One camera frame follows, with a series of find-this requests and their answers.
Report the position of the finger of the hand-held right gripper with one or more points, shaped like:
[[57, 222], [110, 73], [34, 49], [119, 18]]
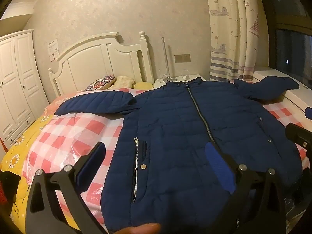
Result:
[[309, 113], [297, 132]]

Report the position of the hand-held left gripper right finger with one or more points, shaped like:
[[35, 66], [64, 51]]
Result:
[[219, 170]]

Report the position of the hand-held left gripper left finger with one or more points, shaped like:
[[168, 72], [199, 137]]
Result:
[[91, 164]]

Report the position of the navy blue puffer jacket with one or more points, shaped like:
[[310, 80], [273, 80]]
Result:
[[175, 126]]

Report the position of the person's left hand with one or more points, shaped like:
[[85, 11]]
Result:
[[143, 230]]

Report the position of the red white checkered plastic sheet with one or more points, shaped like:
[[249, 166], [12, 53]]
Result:
[[73, 136]]

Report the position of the white window seat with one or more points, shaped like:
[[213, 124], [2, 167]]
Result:
[[265, 72]]

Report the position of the dark window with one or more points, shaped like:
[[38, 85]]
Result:
[[292, 51]]

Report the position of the yellow floral quilt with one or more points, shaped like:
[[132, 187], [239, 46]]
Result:
[[17, 156]]

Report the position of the patterned floral pillow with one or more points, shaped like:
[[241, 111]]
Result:
[[102, 82]]

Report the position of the dark cloth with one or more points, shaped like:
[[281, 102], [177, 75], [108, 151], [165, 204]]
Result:
[[8, 185]]

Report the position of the cream pillow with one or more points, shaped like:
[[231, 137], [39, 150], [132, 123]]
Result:
[[123, 81]]

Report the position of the yellow pillow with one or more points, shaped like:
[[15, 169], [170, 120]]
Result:
[[143, 85]]

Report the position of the white wooden headboard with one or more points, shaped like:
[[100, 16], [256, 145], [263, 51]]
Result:
[[92, 61]]

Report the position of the white nightstand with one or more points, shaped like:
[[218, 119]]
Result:
[[160, 82]]

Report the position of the white wardrobe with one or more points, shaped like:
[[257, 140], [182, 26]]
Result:
[[14, 82]]

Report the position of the boat print curtain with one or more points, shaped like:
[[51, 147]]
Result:
[[229, 29]]

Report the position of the white pole desk lamp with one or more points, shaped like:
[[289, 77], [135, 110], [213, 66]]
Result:
[[165, 58]]

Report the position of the white wall switch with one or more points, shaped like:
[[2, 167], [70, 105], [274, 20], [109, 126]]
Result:
[[54, 56]]

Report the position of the gold wall socket panel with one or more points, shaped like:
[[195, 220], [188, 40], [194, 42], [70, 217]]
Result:
[[182, 58]]

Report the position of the white paper wall notice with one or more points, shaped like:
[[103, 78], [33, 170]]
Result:
[[53, 45]]

